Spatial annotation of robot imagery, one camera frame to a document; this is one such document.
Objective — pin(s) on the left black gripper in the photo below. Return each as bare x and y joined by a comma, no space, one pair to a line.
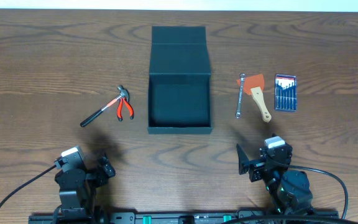
99,173

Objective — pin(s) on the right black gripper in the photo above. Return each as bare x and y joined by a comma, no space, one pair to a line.
254,168

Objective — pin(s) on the small hammer black handle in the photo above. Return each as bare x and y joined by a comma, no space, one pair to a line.
122,98

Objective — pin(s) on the orange scraper wooden handle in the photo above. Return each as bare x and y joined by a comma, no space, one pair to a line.
254,86

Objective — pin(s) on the precision screwdriver set case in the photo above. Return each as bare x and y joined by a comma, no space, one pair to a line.
285,93

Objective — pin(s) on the silver combination wrench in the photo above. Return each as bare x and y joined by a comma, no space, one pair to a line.
239,102

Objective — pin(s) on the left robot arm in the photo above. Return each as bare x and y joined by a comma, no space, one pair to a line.
78,189

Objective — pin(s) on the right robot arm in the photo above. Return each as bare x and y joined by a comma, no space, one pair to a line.
289,189

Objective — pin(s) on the black open gift box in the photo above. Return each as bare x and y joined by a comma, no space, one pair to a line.
179,81

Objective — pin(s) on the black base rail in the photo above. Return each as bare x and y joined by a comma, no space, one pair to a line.
169,218

